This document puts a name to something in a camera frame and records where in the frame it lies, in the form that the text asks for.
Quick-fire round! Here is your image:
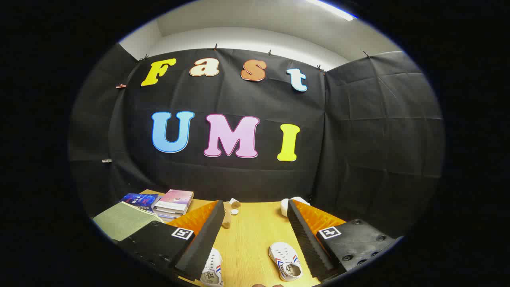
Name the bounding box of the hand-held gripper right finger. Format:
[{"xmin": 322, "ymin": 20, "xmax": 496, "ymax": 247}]
[{"xmin": 287, "ymin": 199, "xmax": 400, "ymax": 283}]

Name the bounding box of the white plush toy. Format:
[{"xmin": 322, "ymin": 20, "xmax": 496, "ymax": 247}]
[{"xmin": 280, "ymin": 197, "xmax": 310, "ymax": 218}]

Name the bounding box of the black backdrop cloth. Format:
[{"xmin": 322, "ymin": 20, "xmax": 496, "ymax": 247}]
[{"xmin": 69, "ymin": 43, "xmax": 445, "ymax": 240}]

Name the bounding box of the white canvas shoe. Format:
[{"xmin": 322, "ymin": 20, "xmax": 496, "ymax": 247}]
[
  {"xmin": 199, "ymin": 247, "xmax": 224, "ymax": 287},
  {"xmin": 269, "ymin": 242, "xmax": 303, "ymax": 282}
]

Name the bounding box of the brown plush toy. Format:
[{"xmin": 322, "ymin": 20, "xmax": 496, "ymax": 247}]
[{"xmin": 222, "ymin": 201, "xmax": 242, "ymax": 230}]

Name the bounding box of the white paperback book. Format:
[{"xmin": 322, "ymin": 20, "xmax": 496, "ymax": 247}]
[{"xmin": 153, "ymin": 207, "xmax": 188, "ymax": 218}]

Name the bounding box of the pink book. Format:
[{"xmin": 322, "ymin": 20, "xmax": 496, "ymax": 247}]
[{"xmin": 154, "ymin": 189, "xmax": 194, "ymax": 214}]

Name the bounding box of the dark blue book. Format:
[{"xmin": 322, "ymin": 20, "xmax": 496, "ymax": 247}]
[{"xmin": 120, "ymin": 193, "xmax": 160, "ymax": 212}]

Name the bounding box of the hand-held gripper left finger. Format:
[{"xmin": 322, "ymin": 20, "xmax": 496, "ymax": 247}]
[{"xmin": 118, "ymin": 200, "xmax": 225, "ymax": 281}]

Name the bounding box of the green fabric storage box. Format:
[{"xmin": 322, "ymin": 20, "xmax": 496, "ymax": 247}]
[{"xmin": 92, "ymin": 201, "xmax": 164, "ymax": 242}]

